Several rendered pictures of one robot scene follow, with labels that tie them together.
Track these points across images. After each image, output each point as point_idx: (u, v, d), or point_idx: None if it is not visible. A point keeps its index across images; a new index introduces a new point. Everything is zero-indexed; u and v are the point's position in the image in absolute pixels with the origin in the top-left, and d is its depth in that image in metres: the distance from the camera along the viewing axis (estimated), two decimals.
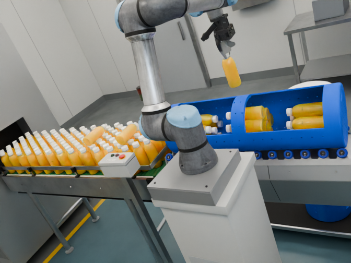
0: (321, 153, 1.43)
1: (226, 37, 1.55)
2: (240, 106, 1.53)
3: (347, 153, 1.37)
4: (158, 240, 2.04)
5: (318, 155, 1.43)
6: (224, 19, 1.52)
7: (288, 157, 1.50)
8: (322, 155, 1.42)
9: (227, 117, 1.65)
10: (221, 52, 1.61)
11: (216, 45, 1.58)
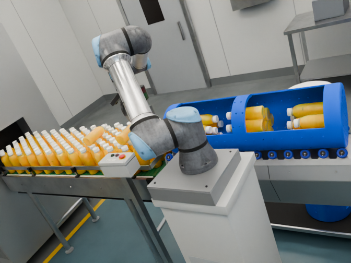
0: (321, 153, 1.43)
1: None
2: (241, 106, 1.53)
3: (347, 153, 1.37)
4: (158, 240, 2.04)
5: (318, 155, 1.44)
6: None
7: (288, 157, 1.50)
8: (322, 155, 1.43)
9: (228, 117, 1.65)
10: (126, 116, 1.84)
11: (121, 109, 1.83)
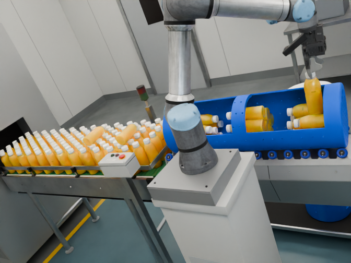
0: (321, 153, 1.43)
1: (319, 52, 1.28)
2: (241, 106, 1.53)
3: (347, 153, 1.37)
4: (158, 240, 2.04)
5: (318, 155, 1.44)
6: (320, 29, 1.24)
7: (288, 157, 1.50)
8: (322, 155, 1.43)
9: (228, 117, 1.65)
10: (308, 70, 1.32)
11: (304, 60, 1.30)
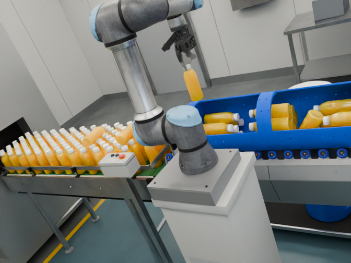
0: (321, 154, 1.43)
1: (187, 48, 1.53)
2: (266, 104, 1.46)
3: (346, 150, 1.38)
4: (158, 240, 2.04)
5: (321, 157, 1.43)
6: (184, 28, 1.50)
7: (291, 156, 1.50)
8: (324, 155, 1.42)
9: (251, 115, 1.58)
10: (182, 63, 1.57)
11: (176, 55, 1.55)
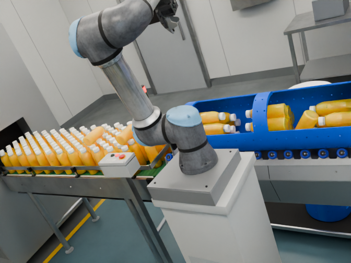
0: (322, 154, 1.43)
1: (171, 13, 1.40)
2: (262, 104, 1.47)
3: (342, 147, 1.39)
4: (158, 240, 2.04)
5: (325, 157, 1.42)
6: None
7: (291, 153, 1.50)
8: (325, 153, 1.42)
9: (247, 116, 1.59)
10: (167, 28, 1.47)
11: (161, 23, 1.44)
